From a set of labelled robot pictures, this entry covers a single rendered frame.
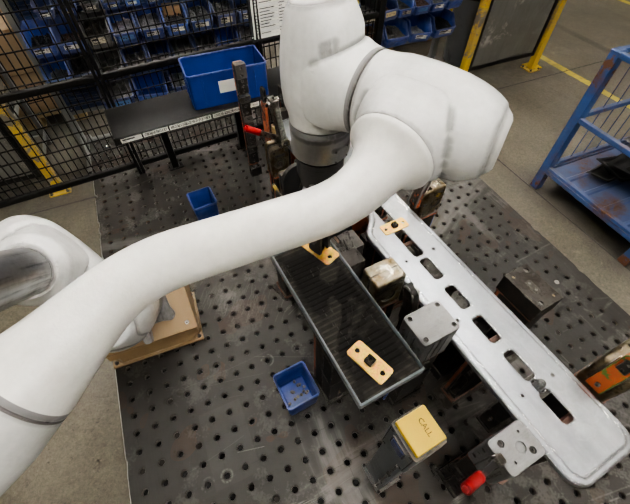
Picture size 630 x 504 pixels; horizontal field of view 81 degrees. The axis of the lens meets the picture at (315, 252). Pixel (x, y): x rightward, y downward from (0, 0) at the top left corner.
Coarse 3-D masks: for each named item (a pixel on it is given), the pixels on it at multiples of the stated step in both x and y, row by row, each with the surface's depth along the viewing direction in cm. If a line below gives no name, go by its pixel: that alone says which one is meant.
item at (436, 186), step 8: (432, 184) 114; (440, 184) 114; (432, 192) 113; (440, 192) 115; (424, 200) 114; (432, 200) 117; (440, 200) 119; (416, 208) 119; (424, 208) 118; (432, 208) 120; (424, 216) 122; (432, 216) 125; (400, 240) 137; (408, 240) 131
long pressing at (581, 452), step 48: (384, 240) 106; (432, 240) 106; (432, 288) 96; (480, 288) 96; (480, 336) 88; (528, 336) 88; (528, 384) 81; (576, 384) 81; (576, 432) 75; (624, 432) 75; (576, 480) 70
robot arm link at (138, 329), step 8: (152, 304) 93; (144, 312) 87; (152, 312) 91; (136, 320) 84; (144, 320) 87; (152, 320) 91; (128, 328) 82; (136, 328) 84; (144, 328) 87; (120, 336) 82; (128, 336) 83; (136, 336) 86; (144, 336) 91; (120, 344) 83; (128, 344) 85; (112, 352) 85
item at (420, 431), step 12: (420, 408) 63; (408, 420) 61; (420, 420) 61; (432, 420) 61; (408, 432) 60; (420, 432) 60; (432, 432) 60; (408, 444) 60; (420, 444) 59; (432, 444) 59
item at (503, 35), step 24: (504, 0) 304; (528, 0) 316; (552, 0) 325; (480, 24) 308; (504, 24) 323; (528, 24) 335; (552, 24) 342; (480, 48) 330; (504, 48) 343; (528, 48) 356
